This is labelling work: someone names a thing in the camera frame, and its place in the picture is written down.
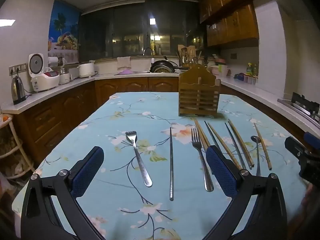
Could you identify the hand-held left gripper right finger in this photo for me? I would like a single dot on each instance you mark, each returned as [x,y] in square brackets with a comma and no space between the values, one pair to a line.
[222,172]

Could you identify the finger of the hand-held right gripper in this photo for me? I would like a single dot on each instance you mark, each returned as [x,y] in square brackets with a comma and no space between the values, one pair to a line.
[312,141]
[293,146]

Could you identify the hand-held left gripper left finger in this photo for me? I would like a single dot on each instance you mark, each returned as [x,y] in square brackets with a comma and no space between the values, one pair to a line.
[87,170]

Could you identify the wooden chopstick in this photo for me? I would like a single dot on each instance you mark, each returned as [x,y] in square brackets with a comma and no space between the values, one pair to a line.
[201,135]
[241,142]
[225,147]
[262,147]

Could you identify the long-tined steel fork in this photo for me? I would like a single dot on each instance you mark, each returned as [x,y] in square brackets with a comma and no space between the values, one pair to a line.
[200,155]

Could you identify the metal chopstick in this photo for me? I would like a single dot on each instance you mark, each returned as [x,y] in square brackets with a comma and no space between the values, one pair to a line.
[171,167]
[210,132]
[235,145]

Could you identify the wooden slatted utensil holder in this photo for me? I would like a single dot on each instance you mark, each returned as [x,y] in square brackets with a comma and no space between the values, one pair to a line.
[198,92]

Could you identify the person's right forearm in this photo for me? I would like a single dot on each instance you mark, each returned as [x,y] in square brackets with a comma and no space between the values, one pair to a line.
[310,205]

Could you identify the gas stove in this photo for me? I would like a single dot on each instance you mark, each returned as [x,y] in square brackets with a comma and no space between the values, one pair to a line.
[302,105]

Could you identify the small steel spoon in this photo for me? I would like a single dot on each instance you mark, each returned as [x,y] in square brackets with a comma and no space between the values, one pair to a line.
[255,138]

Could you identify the short-tined steel fork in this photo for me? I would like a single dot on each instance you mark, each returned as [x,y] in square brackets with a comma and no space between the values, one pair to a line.
[140,160]

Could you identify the wooden base cabinets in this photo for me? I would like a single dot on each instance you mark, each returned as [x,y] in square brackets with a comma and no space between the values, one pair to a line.
[62,110]

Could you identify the blue floral tablecloth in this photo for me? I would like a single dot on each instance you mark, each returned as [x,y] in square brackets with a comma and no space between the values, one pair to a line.
[125,110]

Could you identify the white kitchen countertop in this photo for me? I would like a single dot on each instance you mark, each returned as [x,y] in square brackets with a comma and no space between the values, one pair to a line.
[250,88]

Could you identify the white storage rack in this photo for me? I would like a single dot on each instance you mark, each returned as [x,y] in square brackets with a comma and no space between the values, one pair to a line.
[11,152]

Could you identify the row of seasoning jars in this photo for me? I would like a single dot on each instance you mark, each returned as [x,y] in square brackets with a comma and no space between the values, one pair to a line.
[250,80]

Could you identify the cooking oil bottle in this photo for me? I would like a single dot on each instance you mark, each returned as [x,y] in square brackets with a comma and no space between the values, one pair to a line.
[252,68]

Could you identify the dark blue object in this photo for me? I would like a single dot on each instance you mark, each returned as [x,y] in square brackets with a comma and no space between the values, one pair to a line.
[239,76]

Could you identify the small white cooker pot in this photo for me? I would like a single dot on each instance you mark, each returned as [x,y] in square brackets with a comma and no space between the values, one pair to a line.
[64,76]

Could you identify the white countertop appliance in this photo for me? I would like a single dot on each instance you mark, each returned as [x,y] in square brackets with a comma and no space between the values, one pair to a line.
[86,70]

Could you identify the white rice cooker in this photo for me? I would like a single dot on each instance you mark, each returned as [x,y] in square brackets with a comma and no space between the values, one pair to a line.
[42,80]

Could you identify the white ceramic pot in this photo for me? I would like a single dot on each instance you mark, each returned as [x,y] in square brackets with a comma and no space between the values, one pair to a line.
[215,70]

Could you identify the purple cloth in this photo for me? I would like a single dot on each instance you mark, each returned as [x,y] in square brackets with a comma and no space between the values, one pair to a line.
[127,72]

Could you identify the steel electric kettle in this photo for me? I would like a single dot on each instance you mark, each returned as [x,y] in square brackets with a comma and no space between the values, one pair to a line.
[18,90]

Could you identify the hanging dish towel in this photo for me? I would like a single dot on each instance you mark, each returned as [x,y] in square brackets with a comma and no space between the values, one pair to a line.
[124,63]

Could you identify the paper towel roll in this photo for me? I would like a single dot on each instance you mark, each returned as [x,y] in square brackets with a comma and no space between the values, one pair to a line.
[53,62]

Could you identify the cutlery drainer rack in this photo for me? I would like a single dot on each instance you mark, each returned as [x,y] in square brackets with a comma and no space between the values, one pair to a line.
[187,57]

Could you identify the black frying pan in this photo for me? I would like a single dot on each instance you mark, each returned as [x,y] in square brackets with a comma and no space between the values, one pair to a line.
[162,66]

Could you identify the sink faucet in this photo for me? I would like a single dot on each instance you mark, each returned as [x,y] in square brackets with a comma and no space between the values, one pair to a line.
[148,51]

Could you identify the wooden upper cabinets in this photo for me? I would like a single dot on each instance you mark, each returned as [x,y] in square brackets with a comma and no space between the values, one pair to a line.
[237,22]

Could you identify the dark kitchen window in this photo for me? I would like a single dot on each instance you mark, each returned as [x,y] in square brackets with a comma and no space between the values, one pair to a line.
[125,30]

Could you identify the dark wall outlet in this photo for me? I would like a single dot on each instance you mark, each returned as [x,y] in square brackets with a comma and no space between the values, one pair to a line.
[233,56]

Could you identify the wall socket strip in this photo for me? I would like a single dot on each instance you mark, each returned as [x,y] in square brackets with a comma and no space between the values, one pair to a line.
[17,68]

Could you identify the fruit wall poster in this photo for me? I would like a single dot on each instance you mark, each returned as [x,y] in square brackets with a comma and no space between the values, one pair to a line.
[65,32]

